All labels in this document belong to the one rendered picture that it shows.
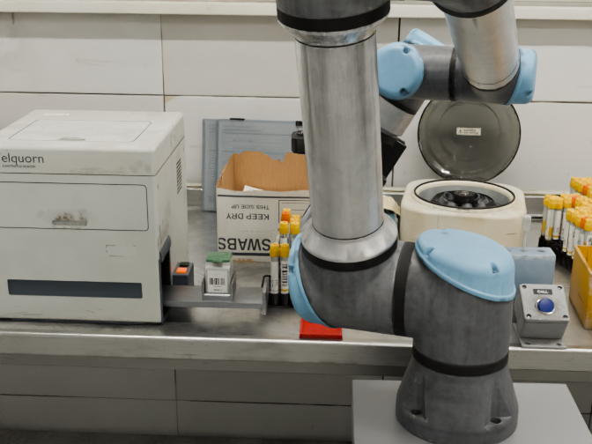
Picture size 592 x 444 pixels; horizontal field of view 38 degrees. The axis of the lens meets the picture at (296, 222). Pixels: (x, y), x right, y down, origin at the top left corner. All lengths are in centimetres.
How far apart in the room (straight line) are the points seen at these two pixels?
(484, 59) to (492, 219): 64
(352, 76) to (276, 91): 106
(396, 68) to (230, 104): 83
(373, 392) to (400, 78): 42
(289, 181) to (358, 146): 99
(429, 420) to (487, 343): 12
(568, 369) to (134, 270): 71
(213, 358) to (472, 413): 50
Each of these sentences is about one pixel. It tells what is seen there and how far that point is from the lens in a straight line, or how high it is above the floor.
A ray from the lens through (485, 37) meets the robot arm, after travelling 98.
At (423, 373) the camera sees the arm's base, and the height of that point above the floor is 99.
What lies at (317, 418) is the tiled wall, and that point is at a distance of 224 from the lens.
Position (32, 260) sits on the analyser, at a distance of 145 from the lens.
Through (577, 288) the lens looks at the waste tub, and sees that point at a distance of 155.
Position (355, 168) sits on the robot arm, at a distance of 94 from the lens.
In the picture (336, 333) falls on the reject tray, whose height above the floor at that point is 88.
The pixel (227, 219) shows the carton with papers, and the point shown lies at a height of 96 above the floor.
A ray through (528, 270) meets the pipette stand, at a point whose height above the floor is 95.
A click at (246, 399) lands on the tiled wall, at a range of 223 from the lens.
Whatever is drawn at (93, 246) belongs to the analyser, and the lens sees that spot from 141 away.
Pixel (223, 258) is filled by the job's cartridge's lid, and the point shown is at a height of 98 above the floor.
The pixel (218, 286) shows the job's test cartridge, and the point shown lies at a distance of 141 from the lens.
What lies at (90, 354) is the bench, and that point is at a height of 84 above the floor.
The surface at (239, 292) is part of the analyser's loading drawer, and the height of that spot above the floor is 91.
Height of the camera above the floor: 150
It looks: 19 degrees down
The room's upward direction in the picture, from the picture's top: 1 degrees clockwise
